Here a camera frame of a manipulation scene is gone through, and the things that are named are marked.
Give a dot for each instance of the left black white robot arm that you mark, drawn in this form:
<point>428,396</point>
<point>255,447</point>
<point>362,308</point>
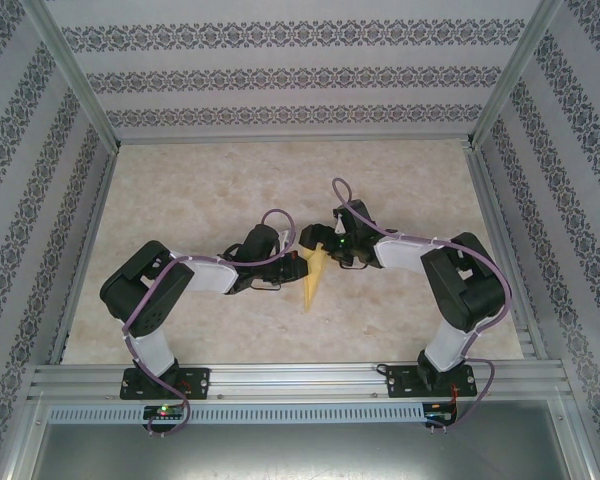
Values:
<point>145,290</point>

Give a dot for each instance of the grey metal sheet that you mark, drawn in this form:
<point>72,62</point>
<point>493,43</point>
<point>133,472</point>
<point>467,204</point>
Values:
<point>300,450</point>

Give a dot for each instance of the yellow cloth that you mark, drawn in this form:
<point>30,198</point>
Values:
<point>312,285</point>

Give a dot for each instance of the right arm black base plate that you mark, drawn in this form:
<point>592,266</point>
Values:
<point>400,382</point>

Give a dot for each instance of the aluminium frame post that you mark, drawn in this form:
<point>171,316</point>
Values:
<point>515,75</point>
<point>75,75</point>

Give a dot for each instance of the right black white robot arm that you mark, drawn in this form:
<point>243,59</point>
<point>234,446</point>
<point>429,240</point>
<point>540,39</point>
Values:
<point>455,285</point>

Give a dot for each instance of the long aluminium mounting rail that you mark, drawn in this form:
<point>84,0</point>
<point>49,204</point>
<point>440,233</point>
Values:
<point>295,382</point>

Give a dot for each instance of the aluminium side rail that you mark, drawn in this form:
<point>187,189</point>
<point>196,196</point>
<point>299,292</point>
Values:
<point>505,225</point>
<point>87,225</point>

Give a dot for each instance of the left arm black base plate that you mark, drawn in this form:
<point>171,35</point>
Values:
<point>197,382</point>

